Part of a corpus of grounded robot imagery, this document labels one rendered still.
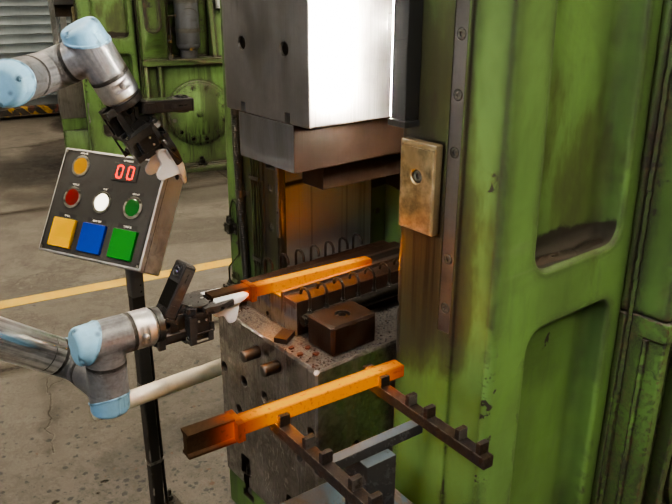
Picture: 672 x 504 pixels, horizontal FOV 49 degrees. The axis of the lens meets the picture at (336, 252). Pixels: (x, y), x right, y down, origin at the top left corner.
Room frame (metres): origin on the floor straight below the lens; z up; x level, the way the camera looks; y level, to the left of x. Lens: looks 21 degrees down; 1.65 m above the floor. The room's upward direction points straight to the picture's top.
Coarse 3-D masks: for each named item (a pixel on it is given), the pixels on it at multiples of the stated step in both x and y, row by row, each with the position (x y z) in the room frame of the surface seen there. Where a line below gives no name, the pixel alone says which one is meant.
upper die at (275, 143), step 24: (240, 120) 1.55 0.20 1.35; (264, 120) 1.48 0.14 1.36; (384, 120) 1.55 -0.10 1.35; (240, 144) 1.55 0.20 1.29; (264, 144) 1.48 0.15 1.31; (288, 144) 1.41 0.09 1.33; (312, 144) 1.43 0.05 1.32; (336, 144) 1.47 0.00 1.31; (360, 144) 1.51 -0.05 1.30; (384, 144) 1.55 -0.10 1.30; (288, 168) 1.42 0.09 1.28; (312, 168) 1.43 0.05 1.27
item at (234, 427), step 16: (368, 368) 1.17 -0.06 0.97; (384, 368) 1.17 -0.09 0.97; (400, 368) 1.18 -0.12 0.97; (336, 384) 1.11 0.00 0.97; (352, 384) 1.12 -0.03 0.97; (368, 384) 1.14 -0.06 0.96; (288, 400) 1.06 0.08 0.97; (304, 400) 1.06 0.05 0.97; (320, 400) 1.08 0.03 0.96; (336, 400) 1.10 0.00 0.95; (224, 416) 1.00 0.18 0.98; (240, 416) 1.02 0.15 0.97; (256, 416) 1.02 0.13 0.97; (272, 416) 1.03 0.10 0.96; (192, 432) 0.96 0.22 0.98; (208, 432) 0.97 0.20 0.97; (224, 432) 0.99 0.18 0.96; (240, 432) 0.98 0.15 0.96; (192, 448) 0.96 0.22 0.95; (208, 448) 0.97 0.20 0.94
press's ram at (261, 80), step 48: (240, 0) 1.54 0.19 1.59; (288, 0) 1.41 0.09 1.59; (336, 0) 1.40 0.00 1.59; (384, 0) 1.47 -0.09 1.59; (240, 48) 1.54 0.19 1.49; (288, 48) 1.41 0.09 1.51; (336, 48) 1.40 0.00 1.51; (384, 48) 1.48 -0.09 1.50; (240, 96) 1.55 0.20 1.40; (288, 96) 1.41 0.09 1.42; (336, 96) 1.40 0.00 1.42; (384, 96) 1.48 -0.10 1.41
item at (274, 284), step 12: (336, 264) 1.57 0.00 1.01; (348, 264) 1.57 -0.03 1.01; (360, 264) 1.59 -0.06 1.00; (288, 276) 1.48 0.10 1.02; (300, 276) 1.48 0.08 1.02; (312, 276) 1.50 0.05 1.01; (324, 276) 1.52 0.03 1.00; (228, 288) 1.39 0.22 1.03; (240, 288) 1.39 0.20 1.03; (252, 288) 1.40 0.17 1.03; (264, 288) 1.43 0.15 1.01; (276, 288) 1.44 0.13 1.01; (252, 300) 1.40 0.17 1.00
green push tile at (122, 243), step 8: (112, 232) 1.73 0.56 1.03; (120, 232) 1.72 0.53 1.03; (128, 232) 1.71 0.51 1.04; (136, 232) 1.70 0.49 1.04; (112, 240) 1.72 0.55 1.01; (120, 240) 1.71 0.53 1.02; (128, 240) 1.70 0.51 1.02; (136, 240) 1.70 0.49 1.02; (112, 248) 1.70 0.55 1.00; (120, 248) 1.69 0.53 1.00; (128, 248) 1.69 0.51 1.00; (112, 256) 1.69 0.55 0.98; (120, 256) 1.68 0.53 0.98; (128, 256) 1.67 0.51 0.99
